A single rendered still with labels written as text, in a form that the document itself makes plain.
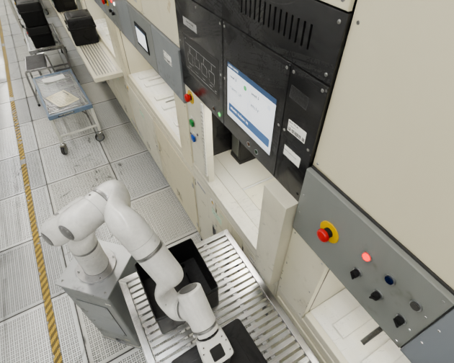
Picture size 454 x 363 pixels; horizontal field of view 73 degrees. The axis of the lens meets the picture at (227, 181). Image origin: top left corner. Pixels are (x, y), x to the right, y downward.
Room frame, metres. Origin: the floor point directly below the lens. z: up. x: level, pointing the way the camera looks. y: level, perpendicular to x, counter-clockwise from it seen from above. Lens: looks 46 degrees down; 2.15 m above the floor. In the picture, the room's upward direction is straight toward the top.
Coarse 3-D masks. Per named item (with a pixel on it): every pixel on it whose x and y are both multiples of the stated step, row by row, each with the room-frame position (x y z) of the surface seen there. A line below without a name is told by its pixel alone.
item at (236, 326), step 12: (228, 324) 0.41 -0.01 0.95; (240, 324) 0.41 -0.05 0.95; (228, 336) 0.37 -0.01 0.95; (240, 336) 0.37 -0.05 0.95; (192, 348) 0.33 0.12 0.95; (240, 348) 0.33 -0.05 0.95; (252, 348) 0.33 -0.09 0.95; (180, 360) 0.29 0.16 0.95; (192, 360) 0.29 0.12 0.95; (240, 360) 0.29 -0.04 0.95; (252, 360) 0.29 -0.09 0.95; (264, 360) 0.29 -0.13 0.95
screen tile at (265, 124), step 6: (252, 90) 0.88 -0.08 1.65; (252, 96) 0.88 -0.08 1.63; (258, 96) 0.85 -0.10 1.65; (252, 102) 0.88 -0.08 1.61; (258, 102) 0.85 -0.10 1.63; (264, 102) 0.82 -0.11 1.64; (264, 108) 0.82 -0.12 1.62; (252, 114) 0.87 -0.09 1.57; (270, 114) 0.79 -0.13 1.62; (252, 120) 0.87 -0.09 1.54; (258, 120) 0.84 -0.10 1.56; (264, 120) 0.81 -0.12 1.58; (270, 120) 0.79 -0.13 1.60; (264, 126) 0.81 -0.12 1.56; (270, 126) 0.78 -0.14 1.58; (264, 132) 0.81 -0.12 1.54
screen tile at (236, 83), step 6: (234, 78) 0.98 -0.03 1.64; (234, 84) 0.97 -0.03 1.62; (240, 84) 0.94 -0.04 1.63; (240, 90) 0.94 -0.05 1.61; (234, 96) 0.97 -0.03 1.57; (246, 96) 0.91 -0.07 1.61; (234, 102) 0.97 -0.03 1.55; (240, 102) 0.94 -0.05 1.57; (246, 102) 0.90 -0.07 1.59; (240, 108) 0.94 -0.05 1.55; (246, 108) 0.90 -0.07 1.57; (246, 114) 0.90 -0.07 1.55
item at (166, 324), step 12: (180, 252) 0.77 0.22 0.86; (192, 252) 0.80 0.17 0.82; (180, 264) 0.74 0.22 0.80; (192, 264) 0.76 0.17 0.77; (204, 264) 0.68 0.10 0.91; (144, 276) 0.68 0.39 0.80; (192, 276) 0.70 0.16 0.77; (204, 276) 0.70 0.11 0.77; (144, 288) 0.57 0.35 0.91; (180, 288) 0.64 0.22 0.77; (204, 288) 0.64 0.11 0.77; (216, 288) 0.56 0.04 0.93; (216, 300) 0.56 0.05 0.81; (156, 312) 0.53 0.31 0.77; (168, 324) 0.45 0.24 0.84; (180, 324) 0.48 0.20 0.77
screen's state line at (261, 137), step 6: (234, 108) 0.97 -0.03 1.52; (234, 114) 0.97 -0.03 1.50; (240, 114) 0.94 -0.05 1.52; (240, 120) 0.94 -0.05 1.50; (246, 120) 0.90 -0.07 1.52; (246, 126) 0.90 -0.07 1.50; (252, 126) 0.87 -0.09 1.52; (252, 132) 0.87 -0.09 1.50; (258, 132) 0.84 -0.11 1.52; (264, 138) 0.80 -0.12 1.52; (264, 144) 0.80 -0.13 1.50
